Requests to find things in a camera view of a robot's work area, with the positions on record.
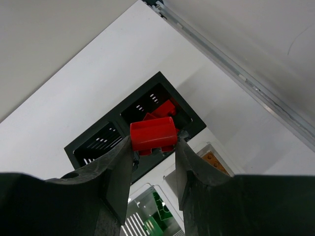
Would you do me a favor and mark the long red lego plate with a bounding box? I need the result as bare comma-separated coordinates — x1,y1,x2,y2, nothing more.
130,117,178,156

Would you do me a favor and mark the aluminium table edge rail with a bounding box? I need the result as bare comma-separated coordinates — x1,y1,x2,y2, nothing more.
144,0,315,150

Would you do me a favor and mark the white two-slot container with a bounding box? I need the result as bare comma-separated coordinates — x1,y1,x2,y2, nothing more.
120,141,247,236

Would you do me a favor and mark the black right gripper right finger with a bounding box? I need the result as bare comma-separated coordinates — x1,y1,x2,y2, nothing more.
175,139,315,236

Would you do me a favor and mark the long green lego brick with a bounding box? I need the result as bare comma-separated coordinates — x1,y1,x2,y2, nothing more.
143,191,173,236

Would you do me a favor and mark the red curved lego brick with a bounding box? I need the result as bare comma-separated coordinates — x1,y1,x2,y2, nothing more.
151,100,177,118

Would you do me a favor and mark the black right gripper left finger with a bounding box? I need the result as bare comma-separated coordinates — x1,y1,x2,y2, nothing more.
0,137,134,236

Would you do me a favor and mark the orange long lego plate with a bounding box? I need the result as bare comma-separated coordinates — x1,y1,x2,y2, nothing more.
201,151,231,176

